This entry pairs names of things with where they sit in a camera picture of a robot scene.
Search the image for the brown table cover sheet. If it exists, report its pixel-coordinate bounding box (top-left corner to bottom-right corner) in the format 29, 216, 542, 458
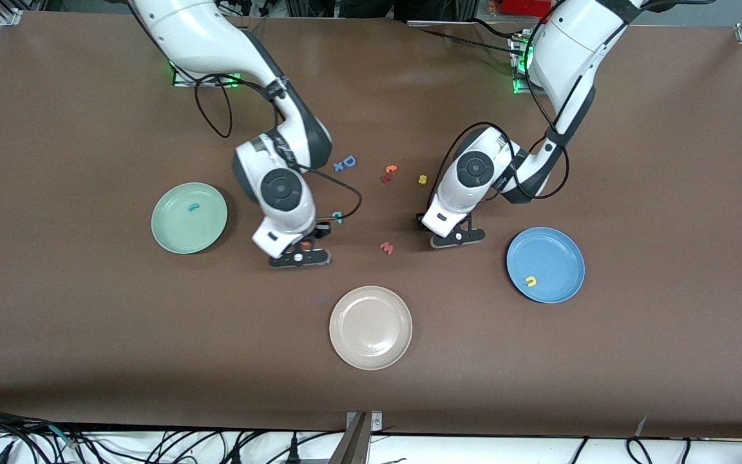
0, 10, 742, 439

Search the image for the red background box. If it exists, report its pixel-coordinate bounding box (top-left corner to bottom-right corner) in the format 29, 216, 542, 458
503, 0, 552, 17

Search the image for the beige round plate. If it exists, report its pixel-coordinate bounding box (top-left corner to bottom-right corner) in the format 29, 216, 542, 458
328, 285, 414, 371

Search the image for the blue round plate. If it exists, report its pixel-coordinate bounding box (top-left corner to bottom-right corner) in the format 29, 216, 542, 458
506, 226, 585, 304

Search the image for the mint green round plate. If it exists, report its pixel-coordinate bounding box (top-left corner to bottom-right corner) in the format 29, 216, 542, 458
151, 182, 229, 255

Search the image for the black cable on table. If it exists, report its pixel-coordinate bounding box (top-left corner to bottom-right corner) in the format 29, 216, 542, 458
406, 19, 520, 55

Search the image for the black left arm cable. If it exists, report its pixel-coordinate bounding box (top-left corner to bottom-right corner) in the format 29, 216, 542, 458
419, 16, 571, 220

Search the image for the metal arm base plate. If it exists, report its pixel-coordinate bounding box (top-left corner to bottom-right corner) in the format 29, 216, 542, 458
509, 29, 539, 94
171, 61, 243, 88

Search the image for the white base board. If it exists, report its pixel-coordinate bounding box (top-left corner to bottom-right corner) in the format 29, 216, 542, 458
0, 425, 742, 464

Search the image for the aluminium frame post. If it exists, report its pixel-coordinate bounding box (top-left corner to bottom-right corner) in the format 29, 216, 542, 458
329, 411, 385, 464

